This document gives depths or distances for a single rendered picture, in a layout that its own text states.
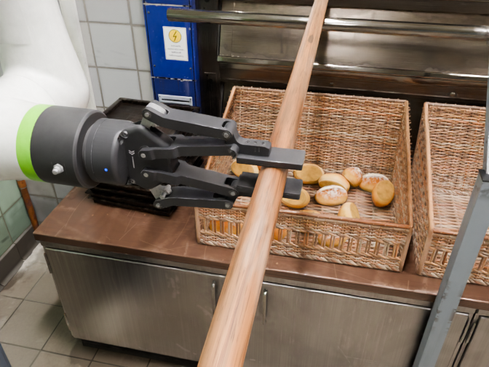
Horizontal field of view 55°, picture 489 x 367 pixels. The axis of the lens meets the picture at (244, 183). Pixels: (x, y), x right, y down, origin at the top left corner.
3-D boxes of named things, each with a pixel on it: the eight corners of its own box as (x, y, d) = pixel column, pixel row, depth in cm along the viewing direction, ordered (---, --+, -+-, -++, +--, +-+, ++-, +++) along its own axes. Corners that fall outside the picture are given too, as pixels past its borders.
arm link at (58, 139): (38, 202, 54) (15, 131, 49) (87, 151, 63) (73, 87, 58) (86, 209, 53) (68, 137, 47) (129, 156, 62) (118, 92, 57)
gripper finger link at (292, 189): (236, 186, 51) (236, 191, 52) (300, 194, 50) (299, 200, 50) (242, 171, 54) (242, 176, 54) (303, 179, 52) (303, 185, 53)
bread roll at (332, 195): (343, 194, 147) (346, 179, 144) (349, 207, 142) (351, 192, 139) (312, 195, 146) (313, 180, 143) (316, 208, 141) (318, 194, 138)
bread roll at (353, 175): (356, 188, 143) (369, 175, 142) (340, 172, 144) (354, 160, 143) (354, 189, 153) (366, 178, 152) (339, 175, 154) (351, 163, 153)
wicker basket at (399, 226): (232, 156, 168) (231, 83, 153) (394, 173, 159) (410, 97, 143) (193, 245, 129) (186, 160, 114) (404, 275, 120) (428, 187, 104)
